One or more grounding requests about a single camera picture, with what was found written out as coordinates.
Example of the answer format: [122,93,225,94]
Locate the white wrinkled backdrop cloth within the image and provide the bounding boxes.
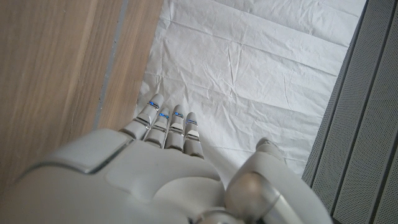
[133,0,369,187]

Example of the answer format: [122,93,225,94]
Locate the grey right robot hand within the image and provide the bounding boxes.
[0,93,333,224]

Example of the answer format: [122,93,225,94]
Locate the grey perforated metal panelling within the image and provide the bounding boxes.
[301,0,398,224]

